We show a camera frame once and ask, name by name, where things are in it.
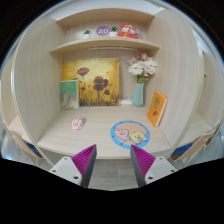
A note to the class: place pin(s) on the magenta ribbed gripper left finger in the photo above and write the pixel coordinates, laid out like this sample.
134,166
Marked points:
77,169

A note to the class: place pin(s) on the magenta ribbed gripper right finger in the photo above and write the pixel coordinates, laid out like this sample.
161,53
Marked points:
148,168

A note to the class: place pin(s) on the round blue cartoon mouse pad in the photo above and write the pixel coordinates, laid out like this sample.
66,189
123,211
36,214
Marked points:
127,133

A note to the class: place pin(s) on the pink computer mouse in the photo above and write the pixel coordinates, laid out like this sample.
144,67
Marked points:
78,123

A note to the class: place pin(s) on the orange book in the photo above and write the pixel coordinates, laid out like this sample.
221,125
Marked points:
157,108

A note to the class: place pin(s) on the wooden chair right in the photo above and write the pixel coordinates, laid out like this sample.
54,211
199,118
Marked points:
188,151

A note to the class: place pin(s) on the wooden chair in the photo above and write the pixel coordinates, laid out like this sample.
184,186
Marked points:
188,151
22,146

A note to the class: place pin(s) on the wooden chair left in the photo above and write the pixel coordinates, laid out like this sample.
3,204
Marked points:
22,146

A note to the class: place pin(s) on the white power strip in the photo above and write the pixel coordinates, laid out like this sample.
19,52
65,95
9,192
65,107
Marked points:
126,100

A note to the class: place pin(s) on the light blue vase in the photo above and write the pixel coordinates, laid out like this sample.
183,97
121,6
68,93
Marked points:
137,99

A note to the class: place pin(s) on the green and cream book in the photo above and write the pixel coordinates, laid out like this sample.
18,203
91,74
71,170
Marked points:
69,94

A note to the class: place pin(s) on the yellow poppy flower painting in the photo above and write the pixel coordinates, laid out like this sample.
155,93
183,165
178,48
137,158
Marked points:
98,80

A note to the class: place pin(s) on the wooden desk cubicle with shelves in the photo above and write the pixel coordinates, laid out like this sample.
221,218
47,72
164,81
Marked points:
37,69

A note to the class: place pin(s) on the pink and white flower bouquet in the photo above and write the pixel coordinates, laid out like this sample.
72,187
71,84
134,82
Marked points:
142,67

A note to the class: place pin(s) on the small potted plant left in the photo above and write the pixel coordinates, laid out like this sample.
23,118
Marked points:
87,34

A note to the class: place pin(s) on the small potted plant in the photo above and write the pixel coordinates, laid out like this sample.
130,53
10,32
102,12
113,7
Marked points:
113,31
87,34

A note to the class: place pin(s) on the round purple number sign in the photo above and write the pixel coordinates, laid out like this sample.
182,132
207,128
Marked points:
102,30

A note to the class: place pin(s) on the red plush toy figure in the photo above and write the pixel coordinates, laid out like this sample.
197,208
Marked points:
128,31

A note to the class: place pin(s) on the small potted plant right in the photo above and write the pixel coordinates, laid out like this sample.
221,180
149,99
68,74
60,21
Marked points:
113,31

